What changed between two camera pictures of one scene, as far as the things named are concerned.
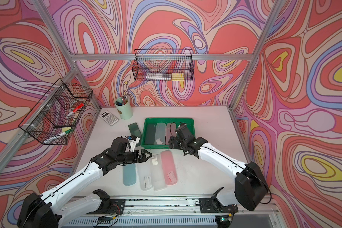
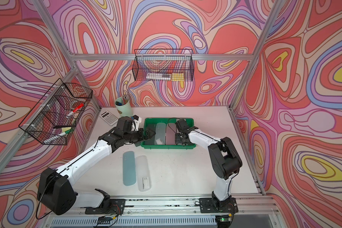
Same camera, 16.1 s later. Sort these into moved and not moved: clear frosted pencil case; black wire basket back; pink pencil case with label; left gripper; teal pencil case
Moved: left gripper; pink pencil case with label
Not moved: teal pencil case; black wire basket back; clear frosted pencil case
